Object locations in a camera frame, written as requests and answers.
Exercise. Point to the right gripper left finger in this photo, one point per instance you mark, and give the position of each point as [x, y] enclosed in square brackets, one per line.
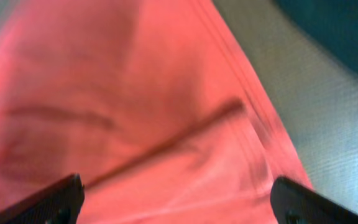
[60, 203]

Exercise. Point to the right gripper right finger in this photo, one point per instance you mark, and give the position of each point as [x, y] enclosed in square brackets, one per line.
[292, 203]

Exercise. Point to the red orange t-shirt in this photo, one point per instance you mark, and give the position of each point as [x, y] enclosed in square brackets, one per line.
[153, 103]

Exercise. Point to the dark grey garment pile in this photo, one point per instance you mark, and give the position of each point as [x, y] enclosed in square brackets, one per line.
[332, 23]

